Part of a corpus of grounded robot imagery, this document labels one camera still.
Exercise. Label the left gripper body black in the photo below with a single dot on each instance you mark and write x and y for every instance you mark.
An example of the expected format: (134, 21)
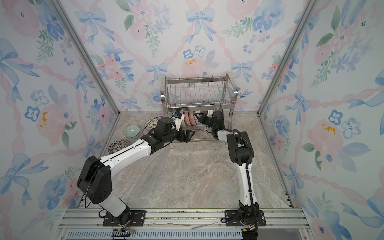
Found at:
(179, 136)

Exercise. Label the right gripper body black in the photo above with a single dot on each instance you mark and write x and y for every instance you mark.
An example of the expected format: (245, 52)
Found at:
(206, 121)

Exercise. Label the steel two-tier dish rack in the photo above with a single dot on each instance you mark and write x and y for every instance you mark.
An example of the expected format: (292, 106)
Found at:
(200, 94)

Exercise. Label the green geometric pattern bowl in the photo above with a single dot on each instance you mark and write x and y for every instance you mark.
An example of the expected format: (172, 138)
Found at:
(196, 120)

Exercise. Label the maroon patterned white bowl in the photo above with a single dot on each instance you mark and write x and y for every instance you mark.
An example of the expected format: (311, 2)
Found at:
(151, 124)

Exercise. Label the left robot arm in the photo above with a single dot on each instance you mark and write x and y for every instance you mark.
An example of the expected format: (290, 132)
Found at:
(95, 180)

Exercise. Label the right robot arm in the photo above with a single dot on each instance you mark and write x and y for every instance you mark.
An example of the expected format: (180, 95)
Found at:
(241, 153)

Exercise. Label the mint green bowl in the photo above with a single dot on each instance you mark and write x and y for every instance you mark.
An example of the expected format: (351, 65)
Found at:
(131, 131)

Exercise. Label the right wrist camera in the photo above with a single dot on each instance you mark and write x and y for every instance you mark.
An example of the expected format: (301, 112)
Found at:
(210, 113)

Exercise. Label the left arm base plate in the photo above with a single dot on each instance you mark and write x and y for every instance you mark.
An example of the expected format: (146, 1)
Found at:
(138, 217)

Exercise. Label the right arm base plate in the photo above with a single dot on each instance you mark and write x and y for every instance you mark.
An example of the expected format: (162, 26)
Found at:
(233, 219)

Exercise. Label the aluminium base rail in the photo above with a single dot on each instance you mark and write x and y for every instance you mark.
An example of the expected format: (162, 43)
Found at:
(184, 224)

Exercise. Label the right aluminium frame post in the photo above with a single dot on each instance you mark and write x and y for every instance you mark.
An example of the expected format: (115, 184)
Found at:
(291, 47)

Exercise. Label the aluminium frame post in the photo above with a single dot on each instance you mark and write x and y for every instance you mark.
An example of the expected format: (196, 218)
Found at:
(291, 47)
(60, 12)

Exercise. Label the left aluminium frame post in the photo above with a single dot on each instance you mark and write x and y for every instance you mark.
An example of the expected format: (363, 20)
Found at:
(60, 12)

